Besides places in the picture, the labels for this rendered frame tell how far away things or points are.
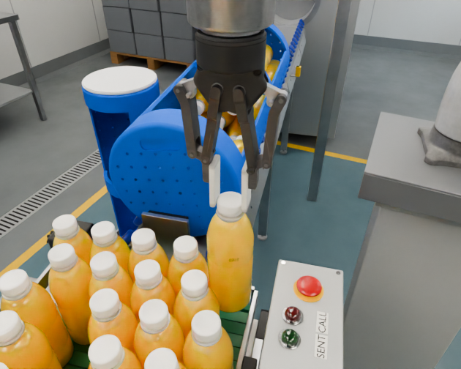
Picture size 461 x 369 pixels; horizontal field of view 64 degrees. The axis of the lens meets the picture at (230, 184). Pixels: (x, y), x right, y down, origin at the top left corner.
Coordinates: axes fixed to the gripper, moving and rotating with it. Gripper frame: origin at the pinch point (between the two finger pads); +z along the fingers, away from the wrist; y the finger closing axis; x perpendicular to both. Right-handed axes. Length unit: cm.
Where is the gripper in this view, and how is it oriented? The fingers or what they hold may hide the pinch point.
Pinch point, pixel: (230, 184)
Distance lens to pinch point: 50.3
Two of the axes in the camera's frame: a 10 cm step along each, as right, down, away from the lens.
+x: -2.4, 5.8, -7.8
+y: -9.7, -1.5, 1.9
